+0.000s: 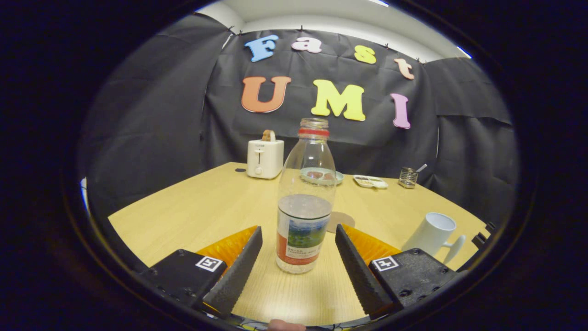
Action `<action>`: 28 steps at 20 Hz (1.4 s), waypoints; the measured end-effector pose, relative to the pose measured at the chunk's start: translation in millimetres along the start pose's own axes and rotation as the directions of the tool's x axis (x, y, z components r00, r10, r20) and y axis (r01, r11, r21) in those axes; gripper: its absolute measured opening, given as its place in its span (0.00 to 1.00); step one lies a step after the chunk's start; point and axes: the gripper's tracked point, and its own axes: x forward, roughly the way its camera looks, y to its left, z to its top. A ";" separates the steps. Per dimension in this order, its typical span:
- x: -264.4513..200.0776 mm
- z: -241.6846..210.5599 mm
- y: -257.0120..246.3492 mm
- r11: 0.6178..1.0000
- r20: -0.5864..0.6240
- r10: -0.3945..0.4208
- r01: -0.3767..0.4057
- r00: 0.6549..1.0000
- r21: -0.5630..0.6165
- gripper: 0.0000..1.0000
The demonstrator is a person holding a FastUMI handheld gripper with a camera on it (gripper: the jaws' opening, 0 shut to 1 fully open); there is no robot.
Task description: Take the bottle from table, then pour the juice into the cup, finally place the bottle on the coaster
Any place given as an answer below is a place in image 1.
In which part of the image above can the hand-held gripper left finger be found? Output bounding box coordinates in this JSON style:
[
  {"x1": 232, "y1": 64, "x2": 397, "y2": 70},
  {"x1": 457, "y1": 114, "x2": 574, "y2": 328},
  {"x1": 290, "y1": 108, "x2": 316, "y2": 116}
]
[{"x1": 138, "y1": 225, "x2": 264, "y2": 318}]

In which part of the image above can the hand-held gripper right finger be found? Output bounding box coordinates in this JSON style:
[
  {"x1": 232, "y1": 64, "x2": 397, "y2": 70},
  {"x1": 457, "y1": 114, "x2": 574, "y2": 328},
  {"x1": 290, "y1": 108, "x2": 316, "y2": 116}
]
[{"x1": 334, "y1": 224, "x2": 460, "y2": 320}]

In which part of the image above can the round brown coaster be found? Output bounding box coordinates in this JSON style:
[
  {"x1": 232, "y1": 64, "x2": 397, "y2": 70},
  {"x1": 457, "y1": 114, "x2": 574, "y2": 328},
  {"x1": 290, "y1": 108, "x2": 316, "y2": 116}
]
[{"x1": 327, "y1": 211, "x2": 356, "y2": 234}]

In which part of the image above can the clear plastic juice bottle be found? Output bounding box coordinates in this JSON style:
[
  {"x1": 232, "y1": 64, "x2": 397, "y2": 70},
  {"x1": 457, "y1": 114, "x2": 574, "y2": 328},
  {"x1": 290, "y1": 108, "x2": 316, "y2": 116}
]
[{"x1": 276, "y1": 118, "x2": 337, "y2": 275}]

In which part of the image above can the white cup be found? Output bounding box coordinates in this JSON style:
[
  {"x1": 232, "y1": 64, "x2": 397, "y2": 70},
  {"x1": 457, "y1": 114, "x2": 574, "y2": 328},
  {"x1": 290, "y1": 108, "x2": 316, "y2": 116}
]
[{"x1": 401, "y1": 212, "x2": 466, "y2": 265}]

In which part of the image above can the wooden table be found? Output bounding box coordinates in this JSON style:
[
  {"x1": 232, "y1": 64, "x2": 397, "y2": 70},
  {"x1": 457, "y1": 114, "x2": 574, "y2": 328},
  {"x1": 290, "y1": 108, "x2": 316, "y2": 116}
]
[{"x1": 108, "y1": 162, "x2": 490, "y2": 327}]

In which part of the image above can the white rectangular food tray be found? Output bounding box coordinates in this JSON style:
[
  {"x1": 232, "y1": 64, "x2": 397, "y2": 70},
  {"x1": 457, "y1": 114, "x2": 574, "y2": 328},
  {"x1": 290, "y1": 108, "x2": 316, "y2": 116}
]
[{"x1": 353, "y1": 175, "x2": 389, "y2": 189}]

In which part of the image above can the pale green plate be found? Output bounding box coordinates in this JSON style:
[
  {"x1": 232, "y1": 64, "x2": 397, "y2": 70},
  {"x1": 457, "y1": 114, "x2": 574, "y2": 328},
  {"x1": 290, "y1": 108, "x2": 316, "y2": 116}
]
[{"x1": 300, "y1": 166, "x2": 344, "y2": 186}]

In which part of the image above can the small glass holder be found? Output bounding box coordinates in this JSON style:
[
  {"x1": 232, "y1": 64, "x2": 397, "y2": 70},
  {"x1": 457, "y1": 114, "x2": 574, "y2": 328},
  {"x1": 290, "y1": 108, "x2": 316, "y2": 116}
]
[{"x1": 398, "y1": 167, "x2": 418, "y2": 189}]

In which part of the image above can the white toaster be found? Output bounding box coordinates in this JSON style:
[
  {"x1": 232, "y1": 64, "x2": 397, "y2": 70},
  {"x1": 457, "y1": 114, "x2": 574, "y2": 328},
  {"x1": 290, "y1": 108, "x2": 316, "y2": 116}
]
[{"x1": 247, "y1": 138, "x2": 284, "y2": 180}]

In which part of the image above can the small black clamp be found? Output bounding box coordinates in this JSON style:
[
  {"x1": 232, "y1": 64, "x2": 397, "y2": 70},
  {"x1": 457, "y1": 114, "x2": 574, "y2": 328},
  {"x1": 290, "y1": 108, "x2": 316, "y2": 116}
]
[{"x1": 472, "y1": 222, "x2": 497, "y2": 249}]

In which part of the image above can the black backdrop cloth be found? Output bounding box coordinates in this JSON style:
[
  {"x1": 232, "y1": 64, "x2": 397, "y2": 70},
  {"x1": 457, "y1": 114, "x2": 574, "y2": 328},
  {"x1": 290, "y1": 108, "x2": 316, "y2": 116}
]
[{"x1": 78, "y1": 14, "x2": 520, "y2": 230}]

